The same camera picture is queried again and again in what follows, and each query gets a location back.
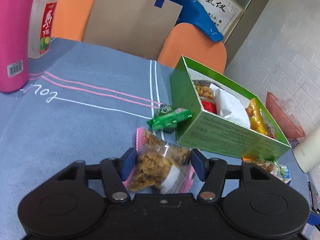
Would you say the pink corn flake snack packet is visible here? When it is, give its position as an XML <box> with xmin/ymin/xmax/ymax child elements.
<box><xmin>127</xmin><ymin>127</ymin><xmax>195</xmax><ymax>194</ymax></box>

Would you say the orange green nut snack packet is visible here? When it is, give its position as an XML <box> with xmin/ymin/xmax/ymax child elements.
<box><xmin>242</xmin><ymin>158</ymin><xmax>292</xmax><ymax>184</ymax></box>

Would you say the green cardboard snack box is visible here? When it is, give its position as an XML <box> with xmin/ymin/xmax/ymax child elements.
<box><xmin>170</xmin><ymin>56</ymin><xmax>291</xmax><ymax>160</ymax></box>

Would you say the red packet in box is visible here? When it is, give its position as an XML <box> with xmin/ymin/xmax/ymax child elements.
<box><xmin>201</xmin><ymin>100</ymin><xmax>217</xmax><ymax>114</ymax></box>

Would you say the white packet in box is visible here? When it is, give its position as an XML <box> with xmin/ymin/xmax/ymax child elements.
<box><xmin>209</xmin><ymin>83</ymin><xmax>251</xmax><ymax>128</ymax></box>

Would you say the green candy packet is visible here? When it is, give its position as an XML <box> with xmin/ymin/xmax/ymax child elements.
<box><xmin>146</xmin><ymin>104</ymin><xmax>193</xmax><ymax>133</ymax></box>

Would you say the peanut snack packet in box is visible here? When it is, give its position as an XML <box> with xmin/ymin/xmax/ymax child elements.
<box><xmin>193</xmin><ymin>80</ymin><xmax>214</xmax><ymax>100</ymax></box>

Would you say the pink plastic bowl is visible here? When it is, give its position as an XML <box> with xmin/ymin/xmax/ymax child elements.
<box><xmin>266</xmin><ymin>92</ymin><xmax>306</xmax><ymax>139</ymax></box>

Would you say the white thermal jug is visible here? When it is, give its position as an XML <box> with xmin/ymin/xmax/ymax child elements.
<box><xmin>293</xmin><ymin>128</ymin><xmax>320</xmax><ymax>173</ymax></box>

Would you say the right orange chair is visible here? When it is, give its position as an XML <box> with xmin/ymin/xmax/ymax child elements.
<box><xmin>157</xmin><ymin>23</ymin><xmax>227</xmax><ymax>74</ymax></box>

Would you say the orange chair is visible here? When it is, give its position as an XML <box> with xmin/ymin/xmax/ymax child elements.
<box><xmin>52</xmin><ymin>0</ymin><xmax>95</xmax><ymax>41</ymax></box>
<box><xmin>157</xmin><ymin>23</ymin><xmax>227</xmax><ymax>74</ymax></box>

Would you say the brown paper bag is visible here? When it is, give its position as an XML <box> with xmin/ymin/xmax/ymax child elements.
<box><xmin>83</xmin><ymin>0</ymin><xmax>182</xmax><ymax>60</ymax></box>

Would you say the blue fabric bag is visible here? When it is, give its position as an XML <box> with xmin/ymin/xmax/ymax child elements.
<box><xmin>170</xmin><ymin>0</ymin><xmax>224</xmax><ymax>42</ymax></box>

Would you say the left orange chair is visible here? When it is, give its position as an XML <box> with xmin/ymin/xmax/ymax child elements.
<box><xmin>52</xmin><ymin>0</ymin><xmax>95</xmax><ymax>41</ymax></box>

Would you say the white poster with Chinese text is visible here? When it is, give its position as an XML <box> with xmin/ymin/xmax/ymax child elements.
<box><xmin>198</xmin><ymin>0</ymin><xmax>245</xmax><ymax>43</ymax></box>

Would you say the clear drink bottle red label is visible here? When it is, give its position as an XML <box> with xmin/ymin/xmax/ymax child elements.
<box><xmin>28</xmin><ymin>0</ymin><xmax>58</xmax><ymax>59</ymax></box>

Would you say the pink thermos bottle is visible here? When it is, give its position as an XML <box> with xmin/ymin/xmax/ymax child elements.
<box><xmin>0</xmin><ymin>0</ymin><xmax>33</xmax><ymax>93</ymax></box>

